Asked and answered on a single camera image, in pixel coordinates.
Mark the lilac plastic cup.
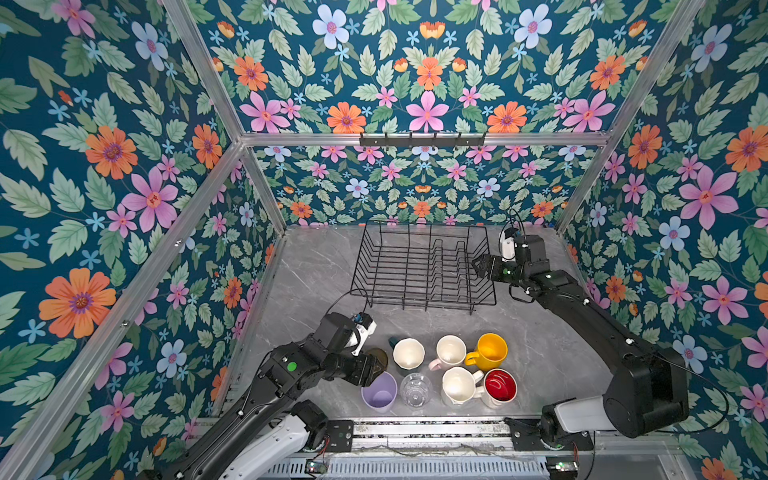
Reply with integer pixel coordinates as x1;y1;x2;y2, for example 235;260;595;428
361;372;398;413

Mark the yellow mug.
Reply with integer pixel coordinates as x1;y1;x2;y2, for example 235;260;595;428
464;333;508;372

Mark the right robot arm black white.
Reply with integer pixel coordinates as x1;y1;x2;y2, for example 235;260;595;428
472;235;690;446

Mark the clear glass cup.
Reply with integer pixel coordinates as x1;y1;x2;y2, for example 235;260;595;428
400;373;432;410

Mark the black wire dish rack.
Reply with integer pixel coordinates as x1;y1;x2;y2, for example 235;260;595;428
350;220;497;314

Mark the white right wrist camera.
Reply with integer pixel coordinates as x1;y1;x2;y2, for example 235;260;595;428
499;227;518;261

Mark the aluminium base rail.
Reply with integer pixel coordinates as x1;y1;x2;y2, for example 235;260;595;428
191;413;685;457

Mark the aluminium frame post back left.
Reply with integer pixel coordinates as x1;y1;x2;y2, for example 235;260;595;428
164;0;286;237

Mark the white mug red inside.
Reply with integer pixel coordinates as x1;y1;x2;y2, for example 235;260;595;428
481;368;518;409

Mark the black hook rail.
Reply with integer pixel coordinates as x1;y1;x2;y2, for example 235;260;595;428
358;132;486;149

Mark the amber textured glass cup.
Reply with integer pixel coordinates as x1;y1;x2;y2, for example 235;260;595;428
365;347;389;371

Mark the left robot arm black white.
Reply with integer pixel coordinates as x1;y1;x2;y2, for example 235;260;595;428
139;312;386;479

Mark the green mug cream inside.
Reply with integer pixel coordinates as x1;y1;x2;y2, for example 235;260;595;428
388;337;425;376

